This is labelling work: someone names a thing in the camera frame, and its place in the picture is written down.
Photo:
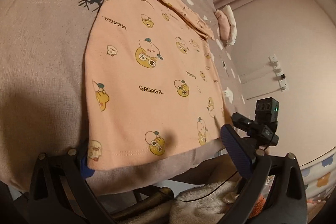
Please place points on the mauve deer print bedspread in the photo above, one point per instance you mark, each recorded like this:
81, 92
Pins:
43, 107

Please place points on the white wall power strip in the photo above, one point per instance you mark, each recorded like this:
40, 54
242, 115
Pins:
279, 73

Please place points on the folded pink cloth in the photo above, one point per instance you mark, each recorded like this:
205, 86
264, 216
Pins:
224, 25

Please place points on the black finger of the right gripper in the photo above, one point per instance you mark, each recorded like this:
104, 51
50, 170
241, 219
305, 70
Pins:
246, 124

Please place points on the beige fluffy blanket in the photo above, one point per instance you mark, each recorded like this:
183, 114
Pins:
204, 204

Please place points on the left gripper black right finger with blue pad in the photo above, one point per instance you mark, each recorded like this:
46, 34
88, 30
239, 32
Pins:
286, 201

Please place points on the peach cartoon print pajama shirt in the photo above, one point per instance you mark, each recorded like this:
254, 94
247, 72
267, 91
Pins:
152, 87

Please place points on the black camera box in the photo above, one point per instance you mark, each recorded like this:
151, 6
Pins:
266, 112

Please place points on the flower print cloth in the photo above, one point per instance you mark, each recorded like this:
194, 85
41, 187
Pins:
319, 176

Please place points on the folded white cloth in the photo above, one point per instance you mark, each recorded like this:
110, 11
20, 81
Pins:
233, 27

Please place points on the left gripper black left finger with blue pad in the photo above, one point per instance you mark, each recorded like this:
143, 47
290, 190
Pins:
59, 194

